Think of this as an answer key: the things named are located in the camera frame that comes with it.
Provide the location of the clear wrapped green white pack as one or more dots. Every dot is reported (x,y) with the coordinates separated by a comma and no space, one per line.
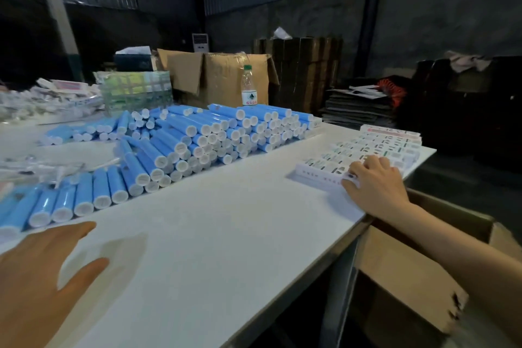
(134,88)

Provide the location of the pile of blue tubes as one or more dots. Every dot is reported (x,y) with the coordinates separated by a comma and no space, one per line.
(183,131)

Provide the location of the row of small white boxes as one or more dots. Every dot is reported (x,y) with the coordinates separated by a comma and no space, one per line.
(367,144)

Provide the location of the white crumpled cloth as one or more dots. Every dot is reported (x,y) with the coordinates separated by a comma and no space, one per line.
(282,33)

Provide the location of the stack of brown cardboard sheets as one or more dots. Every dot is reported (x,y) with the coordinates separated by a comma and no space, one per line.
(306,70)

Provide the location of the clear plastic water bottle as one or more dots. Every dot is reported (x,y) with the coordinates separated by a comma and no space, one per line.
(248,88)

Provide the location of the person's right forearm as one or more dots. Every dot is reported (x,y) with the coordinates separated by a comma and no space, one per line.
(469,262)

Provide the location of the person's left hand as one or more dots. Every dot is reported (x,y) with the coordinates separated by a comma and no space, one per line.
(28,286)

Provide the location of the white standing air conditioner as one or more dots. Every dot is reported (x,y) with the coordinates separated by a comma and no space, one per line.
(200,42)

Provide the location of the person's right thumb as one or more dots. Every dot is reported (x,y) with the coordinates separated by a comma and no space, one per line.
(350,183)

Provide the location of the beige crumpled cloth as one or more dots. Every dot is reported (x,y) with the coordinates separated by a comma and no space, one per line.
(467,60)

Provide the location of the person's left thumb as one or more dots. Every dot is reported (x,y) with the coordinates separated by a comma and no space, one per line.
(87,274)

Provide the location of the large open cardboard box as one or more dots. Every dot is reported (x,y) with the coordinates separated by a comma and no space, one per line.
(224,78)

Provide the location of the white pillar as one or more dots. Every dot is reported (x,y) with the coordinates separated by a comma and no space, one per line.
(61,21)

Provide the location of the pile of white packets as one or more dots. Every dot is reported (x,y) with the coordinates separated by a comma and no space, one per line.
(45,97)

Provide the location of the clear plastic bags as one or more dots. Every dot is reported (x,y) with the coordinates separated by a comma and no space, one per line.
(36,170)

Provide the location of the dark box with white paper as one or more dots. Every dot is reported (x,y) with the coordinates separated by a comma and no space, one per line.
(132,60)

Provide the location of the person's right hand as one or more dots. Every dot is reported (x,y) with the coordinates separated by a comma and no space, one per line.
(379,188)

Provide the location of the stack of dark flat sheets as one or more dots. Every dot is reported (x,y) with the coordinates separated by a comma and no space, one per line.
(359,109)

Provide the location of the torn open cardboard box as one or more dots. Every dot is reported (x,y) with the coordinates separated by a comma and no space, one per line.
(399,270)

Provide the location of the dark stacked crates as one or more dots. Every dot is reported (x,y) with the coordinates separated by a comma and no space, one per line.
(469,115)

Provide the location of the metal table leg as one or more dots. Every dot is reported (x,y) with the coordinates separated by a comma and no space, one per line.
(338,290)

